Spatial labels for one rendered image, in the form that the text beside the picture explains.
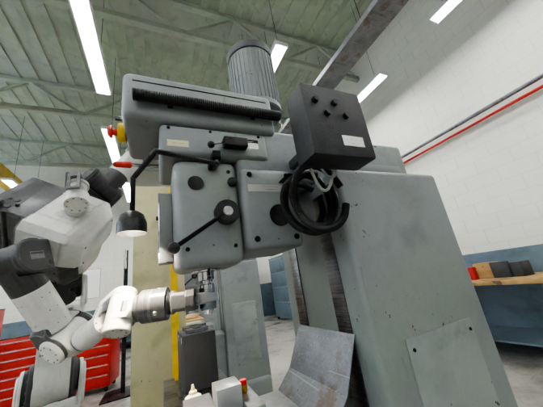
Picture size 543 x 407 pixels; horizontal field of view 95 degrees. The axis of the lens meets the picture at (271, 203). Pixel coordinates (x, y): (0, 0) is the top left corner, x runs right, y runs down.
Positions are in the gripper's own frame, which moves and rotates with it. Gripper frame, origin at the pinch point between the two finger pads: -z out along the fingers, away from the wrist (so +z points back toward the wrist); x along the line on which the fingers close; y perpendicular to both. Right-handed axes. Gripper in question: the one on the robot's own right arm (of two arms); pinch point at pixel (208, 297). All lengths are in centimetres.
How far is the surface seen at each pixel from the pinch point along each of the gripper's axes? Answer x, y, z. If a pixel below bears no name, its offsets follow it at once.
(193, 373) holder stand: 28.8, 25.9, 8.8
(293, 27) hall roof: 284, -498, -180
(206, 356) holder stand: 30.1, 21.6, 4.1
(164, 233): -4.7, -19.0, 10.7
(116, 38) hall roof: 324, -494, 172
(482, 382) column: -5, 34, -76
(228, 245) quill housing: -8.5, -13.0, -7.0
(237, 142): -12.7, -43.3, -12.2
